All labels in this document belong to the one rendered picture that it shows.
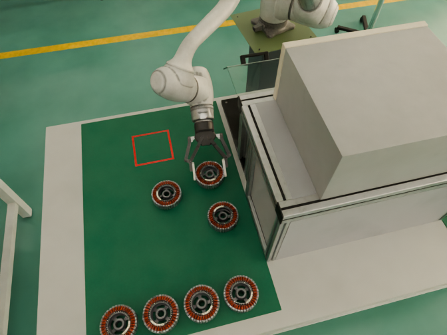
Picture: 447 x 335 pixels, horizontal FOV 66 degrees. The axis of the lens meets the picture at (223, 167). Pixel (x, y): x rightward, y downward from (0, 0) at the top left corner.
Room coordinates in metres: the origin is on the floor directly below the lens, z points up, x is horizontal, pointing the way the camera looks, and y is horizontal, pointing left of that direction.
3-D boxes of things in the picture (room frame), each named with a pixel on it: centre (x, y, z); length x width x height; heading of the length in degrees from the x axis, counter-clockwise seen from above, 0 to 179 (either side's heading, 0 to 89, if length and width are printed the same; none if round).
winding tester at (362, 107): (0.67, -0.42, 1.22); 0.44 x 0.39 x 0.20; 104
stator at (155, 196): (0.62, 0.21, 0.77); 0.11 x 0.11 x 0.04
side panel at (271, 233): (0.51, -0.13, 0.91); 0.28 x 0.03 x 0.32; 14
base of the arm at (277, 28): (1.70, -0.25, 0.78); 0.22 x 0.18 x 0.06; 123
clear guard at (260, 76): (0.92, -0.15, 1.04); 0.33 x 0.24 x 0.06; 14
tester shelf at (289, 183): (0.67, -0.43, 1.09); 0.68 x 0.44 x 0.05; 104
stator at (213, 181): (0.70, 0.05, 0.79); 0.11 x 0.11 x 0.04
